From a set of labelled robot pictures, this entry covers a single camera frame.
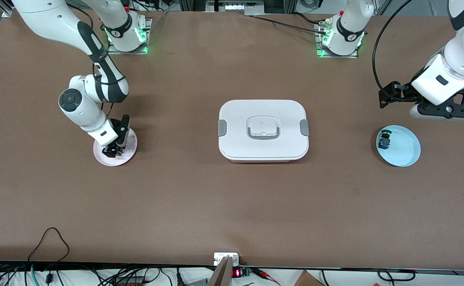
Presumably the aluminium frame rail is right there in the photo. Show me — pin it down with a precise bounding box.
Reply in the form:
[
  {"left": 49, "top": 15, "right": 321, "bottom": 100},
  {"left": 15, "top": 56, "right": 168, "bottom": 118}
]
[{"left": 2, "top": 0, "right": 18, "bottom": 18}]

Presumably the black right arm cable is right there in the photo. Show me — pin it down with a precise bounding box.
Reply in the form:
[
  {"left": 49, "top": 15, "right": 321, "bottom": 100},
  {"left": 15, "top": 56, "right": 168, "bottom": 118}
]
[{"left": 67, "top": 3, "right": 115, "bottom": 116}]

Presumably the pink round plate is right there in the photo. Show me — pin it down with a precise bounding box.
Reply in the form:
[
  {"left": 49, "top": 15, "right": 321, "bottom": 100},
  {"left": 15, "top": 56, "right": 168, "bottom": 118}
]
[{"left": 93, "top": 127, "right": 138, "bottom": 166}]

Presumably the black looped table cable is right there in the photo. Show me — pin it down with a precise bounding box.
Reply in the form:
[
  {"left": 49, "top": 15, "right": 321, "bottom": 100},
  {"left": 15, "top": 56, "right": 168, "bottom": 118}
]
[{"left": 27, "top": 227, "right": 70, "bottom": 263}]

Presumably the red wire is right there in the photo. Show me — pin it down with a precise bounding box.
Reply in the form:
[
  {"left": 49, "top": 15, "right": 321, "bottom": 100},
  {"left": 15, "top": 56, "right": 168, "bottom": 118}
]
[{"left": 252, "top": 268, "right": 281, "bottom": 286}]

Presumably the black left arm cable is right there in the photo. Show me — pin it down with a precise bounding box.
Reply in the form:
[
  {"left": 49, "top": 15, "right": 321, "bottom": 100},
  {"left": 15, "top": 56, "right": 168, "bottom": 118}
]
[{"left": 372, "top": 0, "right": 415, "bottom": 103}]

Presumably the white device with lights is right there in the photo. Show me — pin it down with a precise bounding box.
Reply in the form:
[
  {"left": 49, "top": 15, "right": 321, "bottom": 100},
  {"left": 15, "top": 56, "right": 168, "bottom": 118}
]
[{"left": 206, "top": 0, "right": 265, "bottom": 13}]

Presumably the black flat loop cable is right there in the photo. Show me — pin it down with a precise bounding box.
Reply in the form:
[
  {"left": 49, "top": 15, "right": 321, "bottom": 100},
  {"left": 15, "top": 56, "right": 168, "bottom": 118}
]
[{"left": 377, "top": 269, "right": 416, "bottom": 282}]

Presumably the black left camera bracket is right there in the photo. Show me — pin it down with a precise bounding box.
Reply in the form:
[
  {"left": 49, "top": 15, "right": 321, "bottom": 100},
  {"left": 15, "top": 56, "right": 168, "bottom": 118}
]
[{"left": 417, "top": 88, "right": 464, "bottom": 120}]

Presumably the black cable to arm base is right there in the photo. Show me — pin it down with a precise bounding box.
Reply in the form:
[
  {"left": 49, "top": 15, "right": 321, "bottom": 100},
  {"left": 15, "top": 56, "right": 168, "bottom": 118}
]
[{"left": 250, "top": 14, "right": 328, "bottom": 35}]

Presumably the light blue round plate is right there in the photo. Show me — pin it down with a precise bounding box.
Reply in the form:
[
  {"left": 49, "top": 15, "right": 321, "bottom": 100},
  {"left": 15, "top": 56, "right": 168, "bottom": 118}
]
[{"left": 376, "top": 125, "right": 421, "bottom": 167}]

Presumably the small white socket box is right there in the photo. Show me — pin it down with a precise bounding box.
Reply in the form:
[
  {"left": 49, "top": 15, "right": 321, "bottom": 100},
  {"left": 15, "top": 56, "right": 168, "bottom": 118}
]
[{"left": 214, "top": 253, "right": 240, "bottom": 266}]

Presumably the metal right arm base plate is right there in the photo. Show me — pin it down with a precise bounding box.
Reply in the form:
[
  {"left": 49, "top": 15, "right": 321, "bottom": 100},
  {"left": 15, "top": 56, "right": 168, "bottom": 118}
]
[{"left": 107, "top": 18, "right": 153, "bottom": 55}]

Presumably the green push button switch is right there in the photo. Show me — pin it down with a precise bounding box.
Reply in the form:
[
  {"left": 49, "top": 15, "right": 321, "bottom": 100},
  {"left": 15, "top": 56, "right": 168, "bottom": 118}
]
[{"left": 377, "top": 129, "right": 392, "bottom": 149}]

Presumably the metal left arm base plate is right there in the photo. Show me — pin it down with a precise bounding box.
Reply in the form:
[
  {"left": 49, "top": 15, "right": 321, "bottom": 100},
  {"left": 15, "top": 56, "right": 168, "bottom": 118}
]
[{"left": 315, "top": 22, "right": 360, "bottom": 59}]

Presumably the aluminium profile bar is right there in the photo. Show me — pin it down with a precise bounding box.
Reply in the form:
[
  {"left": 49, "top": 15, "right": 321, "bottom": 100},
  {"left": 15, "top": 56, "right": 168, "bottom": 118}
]
[{"left": 207, "top": 256, "right": 233, "bottom": 286}]

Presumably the brown cardboard piece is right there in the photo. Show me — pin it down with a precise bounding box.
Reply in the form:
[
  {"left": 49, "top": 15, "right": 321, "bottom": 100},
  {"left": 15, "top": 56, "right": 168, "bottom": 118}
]
[{"left": 294, "top": 270, "right": 325, "bottom": 286}]

